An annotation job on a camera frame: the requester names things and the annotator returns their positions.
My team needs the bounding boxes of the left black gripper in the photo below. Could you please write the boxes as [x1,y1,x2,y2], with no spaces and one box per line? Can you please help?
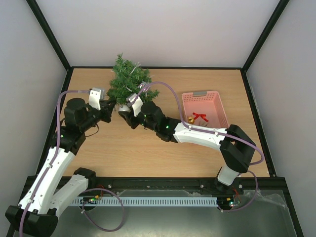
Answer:
[80,99,117,132]

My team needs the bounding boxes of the clear string lights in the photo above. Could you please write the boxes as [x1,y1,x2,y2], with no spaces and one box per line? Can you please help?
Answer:
[110,58,152,94]

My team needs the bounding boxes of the small green christmas tree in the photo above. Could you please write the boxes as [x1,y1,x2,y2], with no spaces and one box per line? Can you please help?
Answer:
[107,54,152,104]

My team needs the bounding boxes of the pink plastic basket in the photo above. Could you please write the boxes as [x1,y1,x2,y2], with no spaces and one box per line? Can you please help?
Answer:
[182,91,229,128]

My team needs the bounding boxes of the white ball ornament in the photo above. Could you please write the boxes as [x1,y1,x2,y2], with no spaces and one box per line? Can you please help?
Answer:
[118,105,130,112]

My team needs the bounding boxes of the silver gift box ornament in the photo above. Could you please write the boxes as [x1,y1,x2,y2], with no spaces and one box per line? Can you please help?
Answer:
[138,81,150,92]

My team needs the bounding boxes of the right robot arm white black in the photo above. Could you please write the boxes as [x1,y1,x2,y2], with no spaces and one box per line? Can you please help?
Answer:
[118,102,255,194]

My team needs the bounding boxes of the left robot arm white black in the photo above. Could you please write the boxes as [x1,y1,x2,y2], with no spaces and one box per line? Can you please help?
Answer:
[5,98,116,237]

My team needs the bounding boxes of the burlap bow ornament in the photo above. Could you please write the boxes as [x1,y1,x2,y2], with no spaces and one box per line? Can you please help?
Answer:
[198,120,211,128]

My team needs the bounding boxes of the red ribbon bow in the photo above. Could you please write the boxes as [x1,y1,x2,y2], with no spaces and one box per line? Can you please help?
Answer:
[193,113,209,122]

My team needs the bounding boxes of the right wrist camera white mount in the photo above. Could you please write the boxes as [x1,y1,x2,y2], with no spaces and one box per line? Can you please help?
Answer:
[126,93,143,117]

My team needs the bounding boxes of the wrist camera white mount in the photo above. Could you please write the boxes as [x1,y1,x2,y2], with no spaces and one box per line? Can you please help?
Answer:
[88,87,105,110]
[126,93,143,117]

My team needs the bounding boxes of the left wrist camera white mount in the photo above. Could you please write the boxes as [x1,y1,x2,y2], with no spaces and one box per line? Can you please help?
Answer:
[88,87,105,110]

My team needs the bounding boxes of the purple floor cable loop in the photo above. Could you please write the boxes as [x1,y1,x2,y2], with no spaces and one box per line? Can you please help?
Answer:
[80,189,125,232]

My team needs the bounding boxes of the light blue cable duct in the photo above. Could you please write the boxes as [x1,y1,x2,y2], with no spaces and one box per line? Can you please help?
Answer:
[86,197,218,207]

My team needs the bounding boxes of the black aluminium rail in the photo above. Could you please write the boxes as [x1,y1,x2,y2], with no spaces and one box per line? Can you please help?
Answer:
[22,176,289,196]

